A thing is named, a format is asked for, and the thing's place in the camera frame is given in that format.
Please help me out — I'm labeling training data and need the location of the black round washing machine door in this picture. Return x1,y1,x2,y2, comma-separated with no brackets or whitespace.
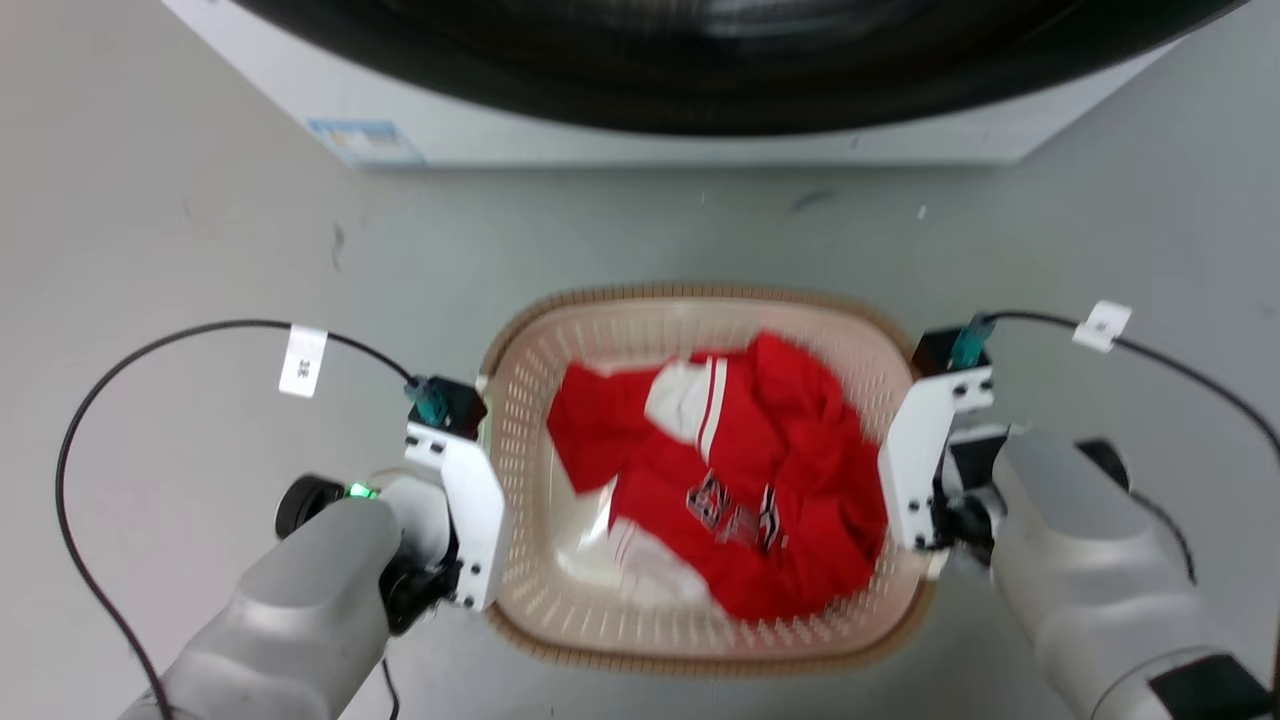
232,0,1251,138

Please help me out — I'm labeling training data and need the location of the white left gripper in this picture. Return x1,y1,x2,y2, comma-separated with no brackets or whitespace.
403,422,508,612

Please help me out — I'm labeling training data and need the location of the blue energy label sticker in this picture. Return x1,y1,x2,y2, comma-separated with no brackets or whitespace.
306,118,425,167

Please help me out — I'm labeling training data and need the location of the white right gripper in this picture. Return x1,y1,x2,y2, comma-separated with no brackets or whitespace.
877,366,995,553

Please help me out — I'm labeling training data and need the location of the red and white jersey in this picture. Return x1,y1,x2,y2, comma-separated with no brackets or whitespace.
546,331,889,623

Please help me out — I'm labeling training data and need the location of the white front-loading washing machine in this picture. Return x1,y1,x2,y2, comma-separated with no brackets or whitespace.
160,0,1201,169

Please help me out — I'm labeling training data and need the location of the beige plastic laundry basket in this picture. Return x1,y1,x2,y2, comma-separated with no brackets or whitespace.
478,283,941,678

